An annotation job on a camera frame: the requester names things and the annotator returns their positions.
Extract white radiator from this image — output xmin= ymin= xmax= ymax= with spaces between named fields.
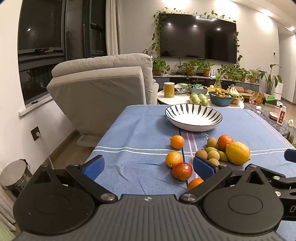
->
xmin=0 ymin=188 xmax=16 ymax=231

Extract black wall socket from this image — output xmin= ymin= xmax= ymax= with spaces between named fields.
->
xmin=31 ymin=126 xmax=41 ymax=141

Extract white shopping bag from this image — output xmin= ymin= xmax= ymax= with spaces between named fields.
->
xmin=285 ymin=119 xmax=296 ymax=147

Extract white bottle red label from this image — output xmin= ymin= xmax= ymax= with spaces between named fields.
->
xmin=277 ymin=105 xmax=287 ymax=126

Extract reddish orange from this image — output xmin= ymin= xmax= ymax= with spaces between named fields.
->
xmin=187 ymin=178 xmax=204 ymax=192

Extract bag of green apples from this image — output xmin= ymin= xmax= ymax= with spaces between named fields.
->
xmin=190 ymin=93 xmax=210 ymax=106

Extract potted green plant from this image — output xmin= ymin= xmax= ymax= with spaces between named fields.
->
xmin=246 ymin=69 xmax=260 ymax=84
xmin=220 ymin=64 xmax=249 ymax=82
xmin=196 ymin=61 xmax=215 ymax=77
xmin=177 ymin=59 xmax=199 ymax=77
xmin=151 ymin=57 xmax=170 ymax=76

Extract plate of foil snacks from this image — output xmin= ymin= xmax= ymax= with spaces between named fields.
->
xmin=174 ymin=84 xmax=190 ymax=94

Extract white curtain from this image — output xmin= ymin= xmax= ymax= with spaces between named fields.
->
xmin=105 ymin=0 xmax=123 ymax=56

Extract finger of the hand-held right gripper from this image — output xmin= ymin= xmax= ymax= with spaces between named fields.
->
xmin=284 ymin=148 xmax=296 ymax=163
xmin=261 ymin=167 xmax=296 ymax=198

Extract white black-striped bowl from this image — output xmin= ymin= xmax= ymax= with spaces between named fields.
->
xmin=165 ymin=103 xmax=223 ymax=132

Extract tall floor plant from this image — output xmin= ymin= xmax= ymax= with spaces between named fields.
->
xmin=258 ymin=64 xmax=282 ymax=95

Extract beige recliner sofa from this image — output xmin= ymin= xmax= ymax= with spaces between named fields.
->
xmin=46 ymin=53 xmax=160 ymax=147

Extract yellow can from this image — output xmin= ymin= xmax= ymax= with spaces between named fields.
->
xmin=164 ymin=82 xmax=175 ymax=98

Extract dark television cabinet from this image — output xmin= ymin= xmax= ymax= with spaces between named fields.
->
xmin=153 ymin=73 xmax=260 ymax=93

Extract white power cable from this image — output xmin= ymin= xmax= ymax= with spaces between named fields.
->
xmin=38 ymin=136 xmax=55 ymax=169

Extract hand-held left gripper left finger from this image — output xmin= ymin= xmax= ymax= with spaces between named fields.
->
xmin=35 ymin=155 xmax=117 ymax=204

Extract grey bowl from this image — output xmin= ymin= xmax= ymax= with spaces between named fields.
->
xmin=188 ymin=85 xmax=208 ymax=94

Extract glass vase with plant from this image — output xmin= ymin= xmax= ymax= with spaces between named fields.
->
xmin=211 ymin=68 xmax=228 ymax=88

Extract dark stone table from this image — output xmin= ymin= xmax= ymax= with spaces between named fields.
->
xmin=244 ymin=103 xmax=290 ymax=139

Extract wall-mounted black television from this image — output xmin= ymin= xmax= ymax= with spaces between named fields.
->
xmin=159 ymin=13 xmax=237 ymax=63

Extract round white coffee table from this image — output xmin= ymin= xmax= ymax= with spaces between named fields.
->
xmin=157 ymin=89 xmax=245 ymax=109

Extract blue striped tablecloth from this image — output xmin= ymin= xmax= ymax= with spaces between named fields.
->
xmin=84 ymin=104 xmax=296 ymax=241

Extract open cardboard box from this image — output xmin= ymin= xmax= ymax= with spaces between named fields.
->
xmin=244 ymin=89 xmax=263 ymax=103

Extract large dark orange tangerine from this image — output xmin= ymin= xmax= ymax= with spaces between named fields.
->
xmin=217 ymin=135 xmax=234 ymax=152

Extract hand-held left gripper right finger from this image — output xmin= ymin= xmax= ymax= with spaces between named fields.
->
xmin=180 ymin=156 xmax=272 ymax=205

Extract teal bowl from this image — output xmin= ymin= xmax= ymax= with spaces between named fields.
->
xmin=208 ymin=91 xmax=234 ymax=107

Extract green box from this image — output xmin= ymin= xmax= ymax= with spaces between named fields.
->
xmin=264 ymin=96 xmax=278 ymax=107

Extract small orange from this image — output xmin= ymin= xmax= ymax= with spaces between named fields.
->
xmin=170 ymin=135 xmax=185 ymax=149
xmin=165 ymin=151 xmax=183 ymax=168

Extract yellow lemon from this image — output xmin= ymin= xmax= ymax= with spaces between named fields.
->
xmin=226 ymin=141 xmax=251 ymax=165

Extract bunch of bananas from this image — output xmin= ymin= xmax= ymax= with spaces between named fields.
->
xmin=225 ymin=85 xmax=244 ymax=104

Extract pile of small green-brown fruits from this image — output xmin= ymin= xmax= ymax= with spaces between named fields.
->
xmin=211 ymin=91 xmax=232 ymax=98

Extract trailing green vine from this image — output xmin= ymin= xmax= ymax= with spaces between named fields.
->
xmin=151 ymin=7 xmax=243 ymax=64

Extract dark glass window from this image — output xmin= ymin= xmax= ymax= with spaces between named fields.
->
xmin=18 ymin=0 xmax=107 ymax=106

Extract red apple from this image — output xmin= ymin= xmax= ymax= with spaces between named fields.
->
xmin=171 ymin=162 xmax=193 ymax=181

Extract metal trash bin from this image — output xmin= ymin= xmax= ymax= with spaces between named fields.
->
xmin=0 ymin=159 xmax=33 ymax=197

